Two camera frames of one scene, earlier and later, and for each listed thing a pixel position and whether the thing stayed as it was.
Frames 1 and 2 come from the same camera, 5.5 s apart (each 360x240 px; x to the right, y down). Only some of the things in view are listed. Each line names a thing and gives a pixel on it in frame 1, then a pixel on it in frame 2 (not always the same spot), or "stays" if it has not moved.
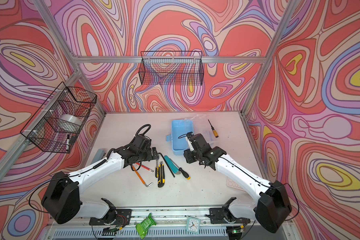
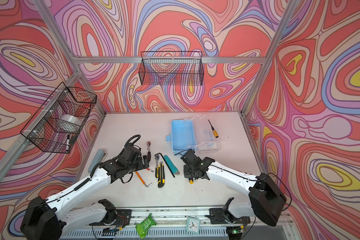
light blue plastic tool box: (201, 124) stays
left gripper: (150, 156) → (141, 165)
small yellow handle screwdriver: (214, 131) stays
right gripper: (187, 154) → (186, 173)
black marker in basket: (68, 144) stays
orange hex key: (151, 183) stays
